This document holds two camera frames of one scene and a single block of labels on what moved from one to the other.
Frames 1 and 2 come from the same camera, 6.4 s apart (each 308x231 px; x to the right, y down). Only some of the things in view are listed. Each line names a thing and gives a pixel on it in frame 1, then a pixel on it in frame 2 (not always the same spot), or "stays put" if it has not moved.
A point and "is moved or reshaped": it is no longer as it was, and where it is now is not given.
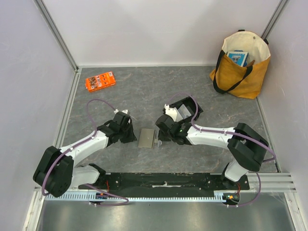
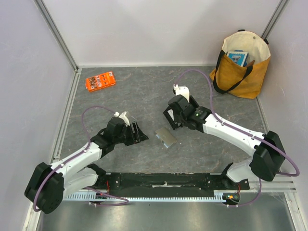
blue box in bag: x=239 y=57 stays put
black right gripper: x=162 y=134 to x=172 y=116
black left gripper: x=131 y=137 stays put
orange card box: x=100 y=82 stays put
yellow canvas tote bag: x=229 y=77 stays put
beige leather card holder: x=147 y=138 is moved or reshaped
